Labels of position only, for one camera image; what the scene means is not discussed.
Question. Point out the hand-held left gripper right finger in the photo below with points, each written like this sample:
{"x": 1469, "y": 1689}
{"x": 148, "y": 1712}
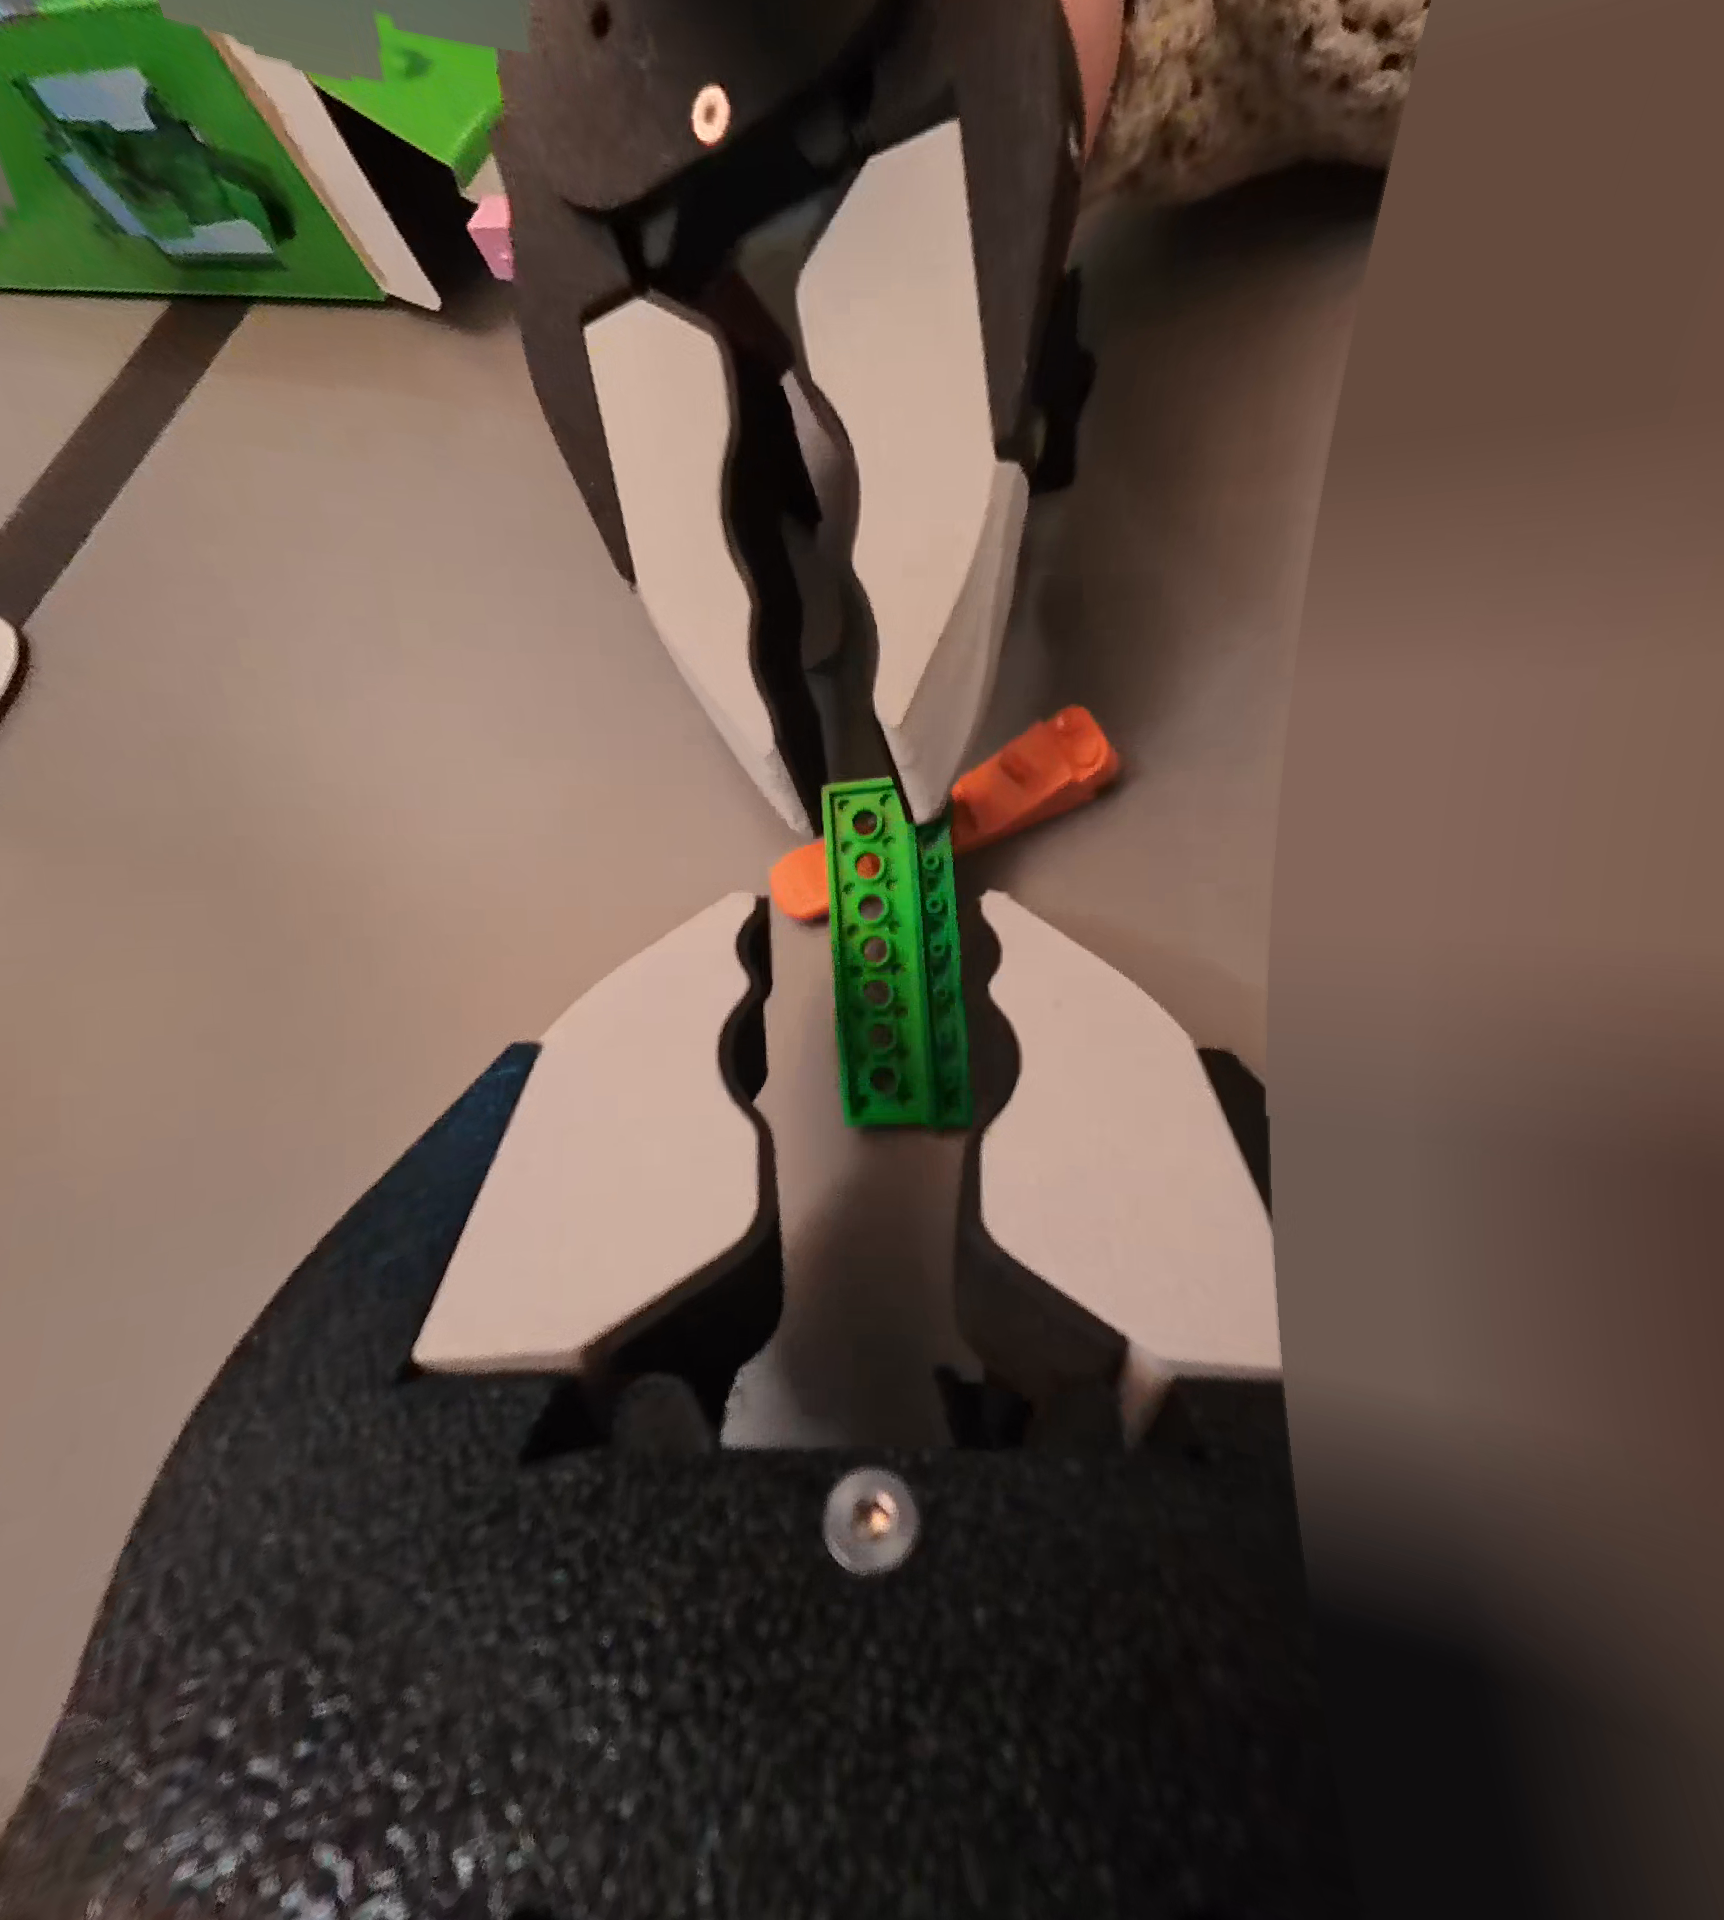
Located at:
{"x": 1132, "y": 1170}

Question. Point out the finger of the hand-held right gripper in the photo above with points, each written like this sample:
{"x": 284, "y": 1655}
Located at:
{"x": 922, "y": 421}
{"x": 667, "y": 480}

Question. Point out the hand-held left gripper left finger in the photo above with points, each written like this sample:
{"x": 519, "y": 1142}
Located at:
{"x": 606, "y": 1170}

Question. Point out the narrow green lego plate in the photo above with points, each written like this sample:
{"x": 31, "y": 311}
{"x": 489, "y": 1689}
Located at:
{"x": 945, "y": 974}

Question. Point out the wide green lego plate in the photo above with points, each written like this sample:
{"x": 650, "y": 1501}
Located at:
{"x": 870, "y": 1034}

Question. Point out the orange brick separator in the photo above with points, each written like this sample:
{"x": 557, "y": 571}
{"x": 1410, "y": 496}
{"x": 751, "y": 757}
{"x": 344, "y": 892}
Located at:
{"x": 1043, "y": 772}

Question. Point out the pink lego pig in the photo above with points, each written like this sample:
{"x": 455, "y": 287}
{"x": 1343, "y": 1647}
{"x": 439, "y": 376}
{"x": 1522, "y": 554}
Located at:
{"x": 493, "y": 232}

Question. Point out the green cardboard lego box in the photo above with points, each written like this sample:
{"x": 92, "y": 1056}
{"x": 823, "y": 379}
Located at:
{"x": 52, "y": 254}

